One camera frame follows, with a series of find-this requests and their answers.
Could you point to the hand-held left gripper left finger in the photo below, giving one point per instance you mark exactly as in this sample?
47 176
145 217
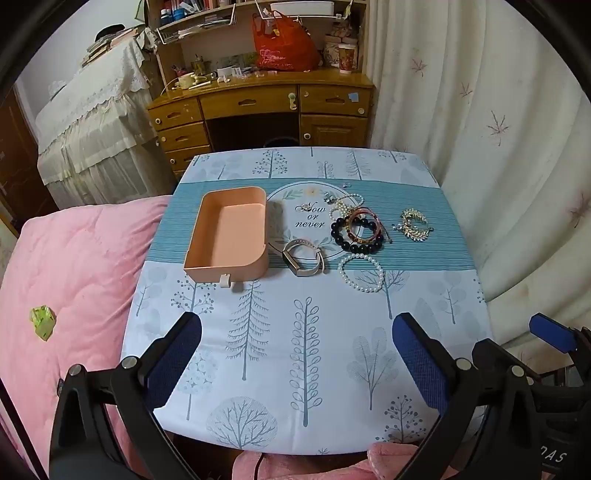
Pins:
178 353

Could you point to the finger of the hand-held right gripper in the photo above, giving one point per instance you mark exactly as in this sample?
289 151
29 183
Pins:
551 330
490 353

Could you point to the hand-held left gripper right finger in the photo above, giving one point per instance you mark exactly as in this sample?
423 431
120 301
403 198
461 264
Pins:
418 360

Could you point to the pink plastic box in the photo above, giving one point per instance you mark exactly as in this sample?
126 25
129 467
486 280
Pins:
231 230

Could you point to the smartwatch with pink band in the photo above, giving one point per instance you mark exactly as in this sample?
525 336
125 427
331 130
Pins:
315 263

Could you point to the cream pearl strand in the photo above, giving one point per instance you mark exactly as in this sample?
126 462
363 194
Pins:
336 213

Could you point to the silver flower brooch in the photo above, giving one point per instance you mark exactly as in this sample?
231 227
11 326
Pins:
330 198

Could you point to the tree print tablecloth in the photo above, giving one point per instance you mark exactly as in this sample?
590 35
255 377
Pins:
323 332

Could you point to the green crumpled wrapper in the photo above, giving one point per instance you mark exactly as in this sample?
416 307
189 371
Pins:
42 322

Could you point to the pink fleece garment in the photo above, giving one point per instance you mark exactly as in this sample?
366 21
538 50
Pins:
323 466

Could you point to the pink quilt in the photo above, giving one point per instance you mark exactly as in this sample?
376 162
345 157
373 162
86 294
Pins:
69 258

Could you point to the black waste bin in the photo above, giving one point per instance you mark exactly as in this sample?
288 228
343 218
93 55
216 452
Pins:
280 142

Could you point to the white leaf print curtain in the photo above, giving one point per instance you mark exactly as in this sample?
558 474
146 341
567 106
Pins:
485 92

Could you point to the lace covered furniture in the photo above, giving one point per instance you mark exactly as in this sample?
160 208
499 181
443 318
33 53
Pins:
92 120

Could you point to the dark wooden door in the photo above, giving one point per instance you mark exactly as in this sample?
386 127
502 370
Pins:
18 161

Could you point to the wooden desk with hutch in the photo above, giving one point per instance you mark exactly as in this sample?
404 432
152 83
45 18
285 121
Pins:
258 99

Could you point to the printed paper cup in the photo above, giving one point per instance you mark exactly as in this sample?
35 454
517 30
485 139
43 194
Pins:
348 59

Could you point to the stack of books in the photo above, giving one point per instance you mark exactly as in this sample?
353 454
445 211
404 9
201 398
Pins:
108 44

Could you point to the red plastic bag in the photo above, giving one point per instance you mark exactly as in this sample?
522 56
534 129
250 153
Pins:
284 46

